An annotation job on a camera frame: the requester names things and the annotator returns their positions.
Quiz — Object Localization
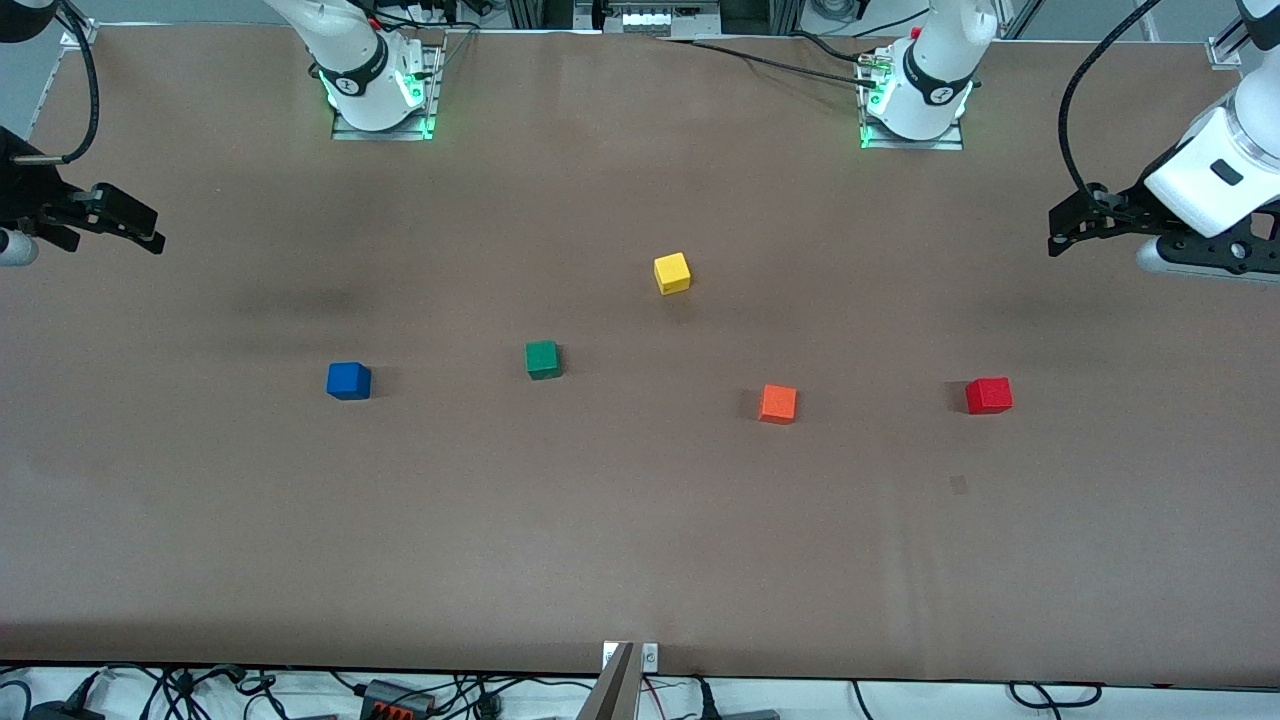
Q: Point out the red wooden block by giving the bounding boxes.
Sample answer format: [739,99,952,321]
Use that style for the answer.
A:
[965,377,1014,415]

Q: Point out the blue wooden block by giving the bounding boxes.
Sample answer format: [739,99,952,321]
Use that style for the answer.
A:
[326,362,373,402]

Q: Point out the white terminal block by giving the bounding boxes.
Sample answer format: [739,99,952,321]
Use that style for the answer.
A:
[620,0,723,38]

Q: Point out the orange black connector box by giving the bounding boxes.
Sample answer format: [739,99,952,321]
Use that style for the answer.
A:
[360,679,437,720]

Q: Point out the grey metal bar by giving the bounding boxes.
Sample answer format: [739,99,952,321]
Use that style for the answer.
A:
[577,641,638,720]

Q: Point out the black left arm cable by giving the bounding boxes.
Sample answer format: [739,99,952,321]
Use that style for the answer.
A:
[1059,0,1167,201]

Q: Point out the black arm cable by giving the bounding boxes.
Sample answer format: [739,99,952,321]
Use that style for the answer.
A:
[14,0,102,167]
[1059,0,1167,201]

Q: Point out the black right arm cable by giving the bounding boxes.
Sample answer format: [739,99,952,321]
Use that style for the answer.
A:
[14,0,102,167]

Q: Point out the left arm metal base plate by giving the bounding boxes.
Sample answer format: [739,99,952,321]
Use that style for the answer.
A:
[858,50,967,152]

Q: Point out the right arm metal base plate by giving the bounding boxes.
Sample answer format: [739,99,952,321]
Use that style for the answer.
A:
[330,40,446,142]

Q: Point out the thin black table cable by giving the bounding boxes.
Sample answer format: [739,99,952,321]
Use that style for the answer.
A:
[790,30,881,64]

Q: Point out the thick black table cable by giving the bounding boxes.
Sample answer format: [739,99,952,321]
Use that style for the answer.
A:
[660,37,881,87]

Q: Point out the black looped cable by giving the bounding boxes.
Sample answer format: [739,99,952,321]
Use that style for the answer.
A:
[1008,681,1103,710]

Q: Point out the small white bracket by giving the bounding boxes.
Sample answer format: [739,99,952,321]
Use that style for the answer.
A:
[601,641,661,673]

